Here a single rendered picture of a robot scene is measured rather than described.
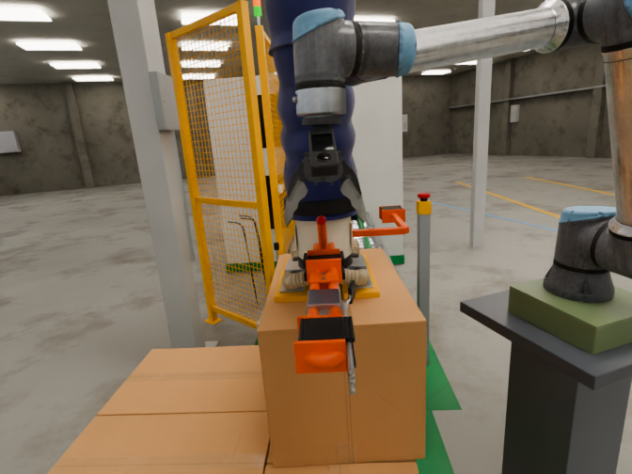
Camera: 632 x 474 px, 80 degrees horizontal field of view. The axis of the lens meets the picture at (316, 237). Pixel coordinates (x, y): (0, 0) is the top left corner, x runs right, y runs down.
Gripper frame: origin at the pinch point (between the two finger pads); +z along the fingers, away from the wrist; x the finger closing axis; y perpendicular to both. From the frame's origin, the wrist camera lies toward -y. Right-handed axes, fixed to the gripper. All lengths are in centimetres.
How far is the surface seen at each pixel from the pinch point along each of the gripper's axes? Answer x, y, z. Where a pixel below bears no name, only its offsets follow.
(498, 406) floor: -84, 92, 119
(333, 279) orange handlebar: -1.3, 3.3, 12.2
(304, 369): 3.9, -22.7, 15.5
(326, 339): 0.5, -21.8, 11.3
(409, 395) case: -19, 10, 46
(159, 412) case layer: 56, 33, 68
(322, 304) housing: 1.1, -8.3, 12.2
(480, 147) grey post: -173, 353, 3
